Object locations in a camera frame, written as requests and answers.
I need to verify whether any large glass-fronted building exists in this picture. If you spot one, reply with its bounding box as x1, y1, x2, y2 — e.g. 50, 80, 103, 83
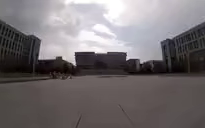
160, 17, 205, 74

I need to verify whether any low grey building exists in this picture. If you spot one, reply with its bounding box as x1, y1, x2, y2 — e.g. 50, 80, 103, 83
140, 59, 167, 74

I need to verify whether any large grey office building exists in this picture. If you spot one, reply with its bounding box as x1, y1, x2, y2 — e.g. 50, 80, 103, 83
0, 15, 42, 74

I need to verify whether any row of parked bicycles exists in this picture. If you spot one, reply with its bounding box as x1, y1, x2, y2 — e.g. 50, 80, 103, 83
49, 70, 73, 81

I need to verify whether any low building with trees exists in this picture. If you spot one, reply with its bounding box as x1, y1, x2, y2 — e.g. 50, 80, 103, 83
36, 56, 76, 75

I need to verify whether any raised grass verge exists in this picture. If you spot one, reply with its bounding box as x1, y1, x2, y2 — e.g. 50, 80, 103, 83
0, 72, 52, 85

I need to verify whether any small pale building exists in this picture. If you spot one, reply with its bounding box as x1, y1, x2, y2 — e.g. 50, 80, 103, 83
126, 58, 141, 74

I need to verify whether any wide dark low building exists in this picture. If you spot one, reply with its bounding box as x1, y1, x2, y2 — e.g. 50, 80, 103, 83
74, 51, 128, 75

